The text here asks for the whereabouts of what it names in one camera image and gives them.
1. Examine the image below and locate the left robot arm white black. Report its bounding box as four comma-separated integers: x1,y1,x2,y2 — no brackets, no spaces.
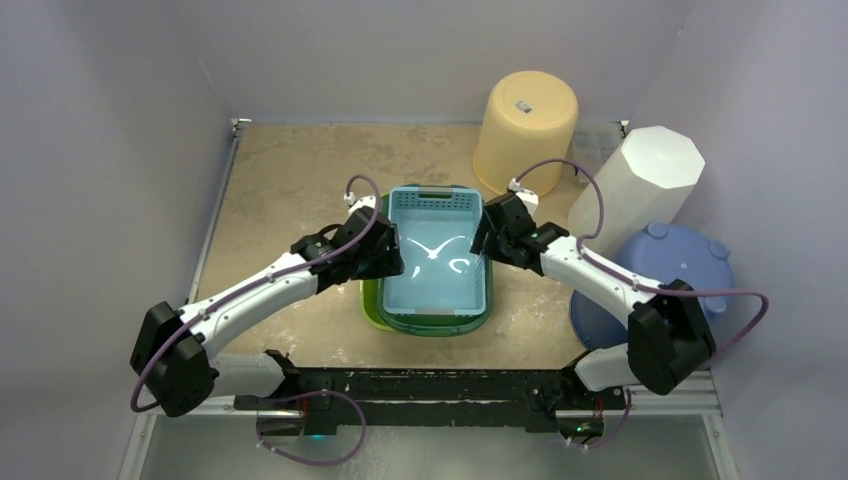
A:
130,204,404,417

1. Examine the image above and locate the cream printed bucket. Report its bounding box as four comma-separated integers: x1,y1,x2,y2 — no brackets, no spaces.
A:
472,70,579,194

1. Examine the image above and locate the clear plastic small box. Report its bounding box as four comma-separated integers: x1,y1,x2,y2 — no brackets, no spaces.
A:
567,121,626,176

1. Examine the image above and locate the lime green tray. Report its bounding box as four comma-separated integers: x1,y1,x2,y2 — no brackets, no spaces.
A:
359,192,399,335

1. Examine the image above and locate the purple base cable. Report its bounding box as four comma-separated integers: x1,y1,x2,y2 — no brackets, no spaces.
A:
254,390,367,468
563,390,634,452

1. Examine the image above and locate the light blue perforated basket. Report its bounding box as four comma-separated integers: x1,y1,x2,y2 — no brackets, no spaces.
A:
381,186,488,318

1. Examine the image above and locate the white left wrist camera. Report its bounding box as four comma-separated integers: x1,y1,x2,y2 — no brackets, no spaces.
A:
343,192,377,216

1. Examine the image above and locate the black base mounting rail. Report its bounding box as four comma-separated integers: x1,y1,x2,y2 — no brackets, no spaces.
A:
234,367,625,435

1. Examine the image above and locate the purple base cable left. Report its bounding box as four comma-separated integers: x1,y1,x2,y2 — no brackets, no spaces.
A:
254,390,367,468

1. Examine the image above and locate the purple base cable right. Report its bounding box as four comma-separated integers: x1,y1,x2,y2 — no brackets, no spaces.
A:
563,390,634,452

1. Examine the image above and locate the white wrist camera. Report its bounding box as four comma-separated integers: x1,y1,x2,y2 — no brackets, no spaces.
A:
343,192,377,216
508,178,539,217

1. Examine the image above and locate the white octagonal large container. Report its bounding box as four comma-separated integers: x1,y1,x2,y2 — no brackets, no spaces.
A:
567,126,706,257

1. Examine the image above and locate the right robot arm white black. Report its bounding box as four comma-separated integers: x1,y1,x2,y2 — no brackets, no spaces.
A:
471,192,716,407

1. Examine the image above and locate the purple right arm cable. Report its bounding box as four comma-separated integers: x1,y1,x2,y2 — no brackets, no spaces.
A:
513,157,771,359

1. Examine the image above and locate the dark green tray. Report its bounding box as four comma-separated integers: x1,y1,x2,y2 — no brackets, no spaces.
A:
374,184,495,338

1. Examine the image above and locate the blue round bucket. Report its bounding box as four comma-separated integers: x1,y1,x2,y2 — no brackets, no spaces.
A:
570,222,735,350

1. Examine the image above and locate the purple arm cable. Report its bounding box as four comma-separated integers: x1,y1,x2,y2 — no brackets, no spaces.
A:
129,174,383,415
513,157,771,359

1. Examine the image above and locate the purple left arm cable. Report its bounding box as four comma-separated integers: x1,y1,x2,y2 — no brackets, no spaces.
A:
129,174,383,415

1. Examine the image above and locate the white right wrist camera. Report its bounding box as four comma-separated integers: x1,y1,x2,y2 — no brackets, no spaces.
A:
508,178,539,217

